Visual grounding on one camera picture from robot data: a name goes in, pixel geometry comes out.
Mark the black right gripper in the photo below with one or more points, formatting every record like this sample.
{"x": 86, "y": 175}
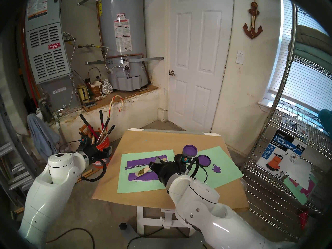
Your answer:
{"x": 168, "y": 172}

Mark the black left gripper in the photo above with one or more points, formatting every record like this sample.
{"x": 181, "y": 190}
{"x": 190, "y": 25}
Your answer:
{"x": 94, "y": 155}

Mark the wooden paint brush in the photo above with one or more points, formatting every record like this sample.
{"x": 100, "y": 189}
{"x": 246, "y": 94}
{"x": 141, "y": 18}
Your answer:
{"x": 141, "y": 172}

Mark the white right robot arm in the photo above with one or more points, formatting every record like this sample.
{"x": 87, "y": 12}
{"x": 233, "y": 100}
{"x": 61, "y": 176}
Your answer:
{"x": 207, "y": 217}

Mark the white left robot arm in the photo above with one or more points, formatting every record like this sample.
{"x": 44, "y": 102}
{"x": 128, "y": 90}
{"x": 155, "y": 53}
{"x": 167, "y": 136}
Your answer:
{"x": 44, "y": 199}

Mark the purple paint jar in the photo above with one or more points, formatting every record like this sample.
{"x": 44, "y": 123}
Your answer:
{"x": 189, "y": 150}

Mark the orange plastic bucket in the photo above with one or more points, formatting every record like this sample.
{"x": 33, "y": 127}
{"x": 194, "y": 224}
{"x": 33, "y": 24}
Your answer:
{"x": 105, "y": 144}

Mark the light wood slat panel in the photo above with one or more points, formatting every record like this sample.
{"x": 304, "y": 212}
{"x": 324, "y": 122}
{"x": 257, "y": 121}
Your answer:
{"x": 147, "y": 176}

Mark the silver tool black grip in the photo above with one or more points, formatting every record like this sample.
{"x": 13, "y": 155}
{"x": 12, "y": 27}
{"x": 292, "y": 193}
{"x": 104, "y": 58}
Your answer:
{"x": 105, "y": 124}
{"x": 110, "y": 130}

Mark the green paper sheet purple stripe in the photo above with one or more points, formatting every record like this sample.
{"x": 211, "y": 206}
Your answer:
{"x": 137, "y": 187}

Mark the red tool black grip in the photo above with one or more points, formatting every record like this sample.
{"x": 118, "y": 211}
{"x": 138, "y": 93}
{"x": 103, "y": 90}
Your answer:
{"x": 101, "y": 118}

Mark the striped candy cane decoration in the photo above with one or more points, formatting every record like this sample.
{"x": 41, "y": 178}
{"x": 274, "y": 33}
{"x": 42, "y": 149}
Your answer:
{"x": 110, "y": 105}

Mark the purple black jar lid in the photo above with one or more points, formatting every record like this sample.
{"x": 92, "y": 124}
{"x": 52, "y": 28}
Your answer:
{"x": 205, "y": 160}

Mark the white grey work table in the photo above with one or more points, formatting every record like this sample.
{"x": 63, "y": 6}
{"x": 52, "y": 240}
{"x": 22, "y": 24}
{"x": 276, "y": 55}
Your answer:
{"x": 145, "y": 220}

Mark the brown wicker basket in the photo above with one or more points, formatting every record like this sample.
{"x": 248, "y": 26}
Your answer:
{"x": 96, "y": 90}

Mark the yellow boxy device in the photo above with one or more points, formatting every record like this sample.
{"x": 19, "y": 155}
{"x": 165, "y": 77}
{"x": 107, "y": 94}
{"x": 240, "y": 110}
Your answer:
{"x": 83, "y": 93}

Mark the aluminium foil wrapped lump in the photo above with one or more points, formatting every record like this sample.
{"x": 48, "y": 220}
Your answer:
{"x": 107, "y": 87}

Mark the blue hanging cloth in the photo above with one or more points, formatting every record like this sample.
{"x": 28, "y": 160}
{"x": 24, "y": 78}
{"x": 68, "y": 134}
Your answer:
{"x": 42, "y": 137}

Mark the grey water heater tank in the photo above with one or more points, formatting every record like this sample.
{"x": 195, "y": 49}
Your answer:
{"x": 127, "y": 69}

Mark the grey metal bowl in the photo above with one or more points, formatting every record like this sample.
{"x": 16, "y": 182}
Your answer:
{"x": 243, "y": 185}

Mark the silver door knob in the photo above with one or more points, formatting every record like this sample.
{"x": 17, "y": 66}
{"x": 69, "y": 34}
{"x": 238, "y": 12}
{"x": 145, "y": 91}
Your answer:
{"x": 171, "y": 73}

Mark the grey metal ladder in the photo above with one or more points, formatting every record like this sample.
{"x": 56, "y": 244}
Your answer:
{"x": 13, "y": 157}

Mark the white panel door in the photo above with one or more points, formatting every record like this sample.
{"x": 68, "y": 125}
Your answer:
{"x": 199, "y": 69}

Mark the yellow gas line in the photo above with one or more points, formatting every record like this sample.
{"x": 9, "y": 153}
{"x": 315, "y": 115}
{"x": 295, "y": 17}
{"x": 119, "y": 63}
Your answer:
{"x": 87, "y": 46}

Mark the grey Bryant furnace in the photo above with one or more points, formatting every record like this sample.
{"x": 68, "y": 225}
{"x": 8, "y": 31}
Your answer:
{"x": 49, "y": 59}

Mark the utility pump cardboard box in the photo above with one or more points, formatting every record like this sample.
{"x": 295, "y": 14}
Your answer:
{"x": 282, "y": 152}

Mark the white scalloped paper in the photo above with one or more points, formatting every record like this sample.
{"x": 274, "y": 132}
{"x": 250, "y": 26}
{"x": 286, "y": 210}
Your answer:
{"x": 301, "y": 172}

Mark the pink green paper stack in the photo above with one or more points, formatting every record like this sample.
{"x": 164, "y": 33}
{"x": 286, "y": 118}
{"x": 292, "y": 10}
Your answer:
{"x": 298, "y": 194}

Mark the red plastic object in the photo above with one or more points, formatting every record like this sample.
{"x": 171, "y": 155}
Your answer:
{"x": 304, "y": 220}

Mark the white window blinds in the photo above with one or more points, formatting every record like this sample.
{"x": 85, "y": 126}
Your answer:
{"x": 308, "y": 87}

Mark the teal fabric object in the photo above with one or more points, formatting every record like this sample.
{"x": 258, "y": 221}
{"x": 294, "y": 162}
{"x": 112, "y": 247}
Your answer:
{"x": 326, "y": 122}

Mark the grey green folded cushion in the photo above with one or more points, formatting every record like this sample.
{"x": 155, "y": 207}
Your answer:
{"x": 311, "y": 37}
{"x": 308, "y": 55}

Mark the white light switch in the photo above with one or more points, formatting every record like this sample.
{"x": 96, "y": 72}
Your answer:
{"x": 239, "y": 57}

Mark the rusty anchor wall decoration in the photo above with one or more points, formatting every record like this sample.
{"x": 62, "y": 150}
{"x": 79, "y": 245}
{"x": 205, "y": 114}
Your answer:
{"x": 252, "y": 28}

